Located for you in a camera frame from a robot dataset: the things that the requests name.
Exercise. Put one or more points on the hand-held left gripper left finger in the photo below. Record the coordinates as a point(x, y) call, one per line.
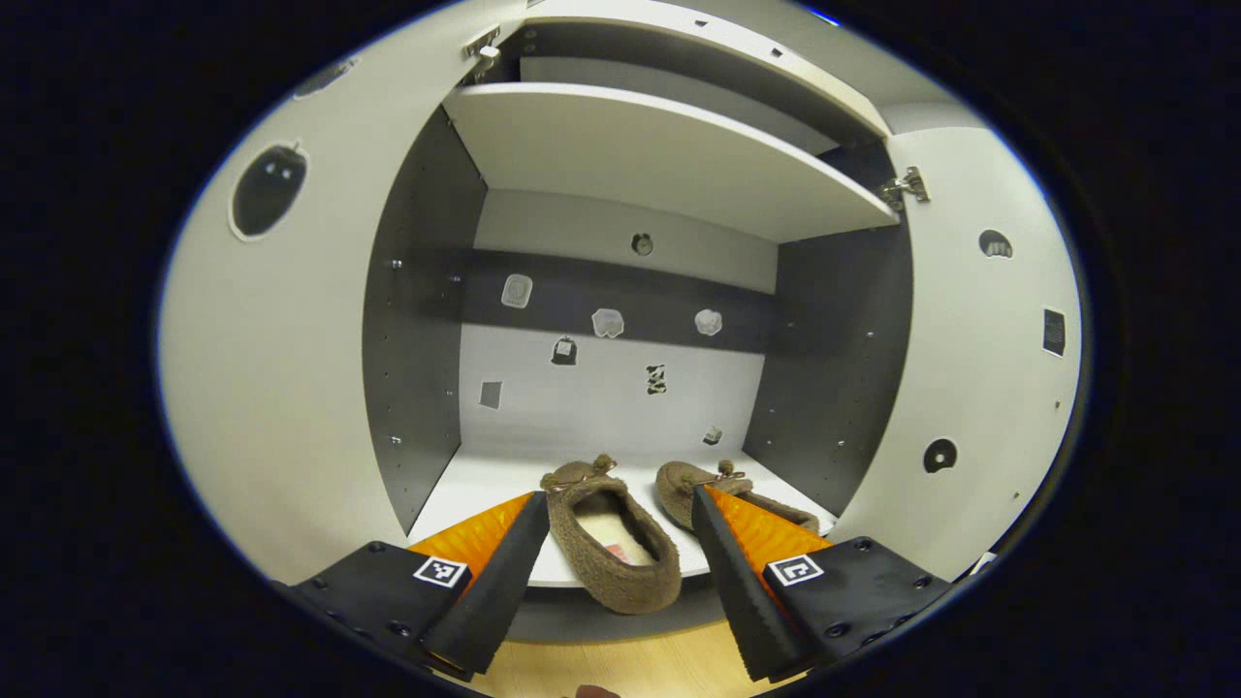
point(504, 582)

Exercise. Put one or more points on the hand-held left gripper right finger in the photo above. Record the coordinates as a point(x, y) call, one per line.
point(732, 591)

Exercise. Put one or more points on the brown fuzzy shoe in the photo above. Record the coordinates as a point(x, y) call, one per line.
point(679, 490)
point(620, 582)

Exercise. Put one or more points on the white shoe cabinet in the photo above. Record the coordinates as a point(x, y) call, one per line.
point(582, 407)

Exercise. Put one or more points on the white cabinet door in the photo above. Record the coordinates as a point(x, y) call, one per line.
point(291, 388)
point(970, 388)

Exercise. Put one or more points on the white cabinet shelf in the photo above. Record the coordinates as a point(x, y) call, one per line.
point(659, 155)
point(475, 494)

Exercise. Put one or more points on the metal right door hinge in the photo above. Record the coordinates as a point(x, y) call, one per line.
point(906, 184)

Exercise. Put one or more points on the metal door hinge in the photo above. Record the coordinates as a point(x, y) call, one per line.
point(906, 184)
point(483, 53)

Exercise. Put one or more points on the metal left door hinge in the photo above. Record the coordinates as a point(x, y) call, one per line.
point(483, 53)

